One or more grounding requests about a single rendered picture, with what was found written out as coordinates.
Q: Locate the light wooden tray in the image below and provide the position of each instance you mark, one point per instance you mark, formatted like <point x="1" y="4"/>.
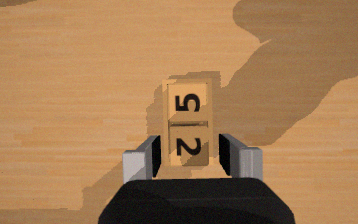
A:
<point x="166" y="124"/>

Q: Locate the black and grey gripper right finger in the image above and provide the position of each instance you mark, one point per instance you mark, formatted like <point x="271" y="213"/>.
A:
<point x="239" y="160"/>

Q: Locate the tan number cube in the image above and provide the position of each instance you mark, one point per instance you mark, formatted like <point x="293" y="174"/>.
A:
<point x="187" y="102"/>
<point x="188" y="145"/>

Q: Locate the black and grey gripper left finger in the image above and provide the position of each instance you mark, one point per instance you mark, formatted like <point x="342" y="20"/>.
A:
<point x="143" y="162"/>

